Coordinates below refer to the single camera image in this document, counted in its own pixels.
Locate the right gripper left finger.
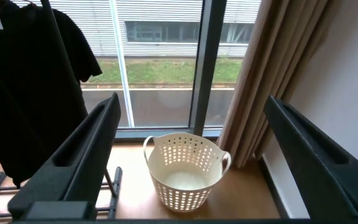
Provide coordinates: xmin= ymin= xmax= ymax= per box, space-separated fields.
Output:
xmin=7 ymin=92 xmax=122 ymax=220

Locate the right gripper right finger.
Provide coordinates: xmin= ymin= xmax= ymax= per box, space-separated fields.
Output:
xmin=264 ymin=95 xmax=358 ymax=220

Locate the black garment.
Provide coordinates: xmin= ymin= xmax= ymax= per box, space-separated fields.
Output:
xmin=0 ymin=0 xmax=103 ymax=188

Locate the black clothes rack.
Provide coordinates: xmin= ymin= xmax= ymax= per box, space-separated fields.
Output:
xmin=0 ymin=0 xmax=123 ymax=220

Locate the white laundry basket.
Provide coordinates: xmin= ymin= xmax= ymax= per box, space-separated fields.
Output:
xmin=142 ymin=133 xmax=232 ymax=213

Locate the window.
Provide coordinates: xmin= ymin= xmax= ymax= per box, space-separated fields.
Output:
xmin=11 ymin=0 xmax=262 ymax=140

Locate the beige curtain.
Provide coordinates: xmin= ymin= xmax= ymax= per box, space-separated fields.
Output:
xmin=216 ymin=0 xmax=336 ymax=169

